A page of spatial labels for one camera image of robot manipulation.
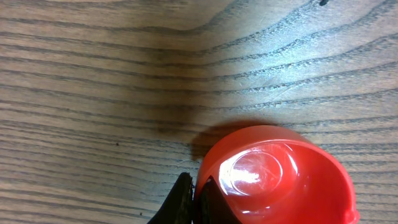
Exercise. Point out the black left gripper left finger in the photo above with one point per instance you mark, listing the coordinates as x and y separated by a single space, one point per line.
177 207

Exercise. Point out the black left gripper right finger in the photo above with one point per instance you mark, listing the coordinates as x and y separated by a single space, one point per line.
211 207

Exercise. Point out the red measuring scoop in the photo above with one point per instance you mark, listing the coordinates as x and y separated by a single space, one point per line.
269 174

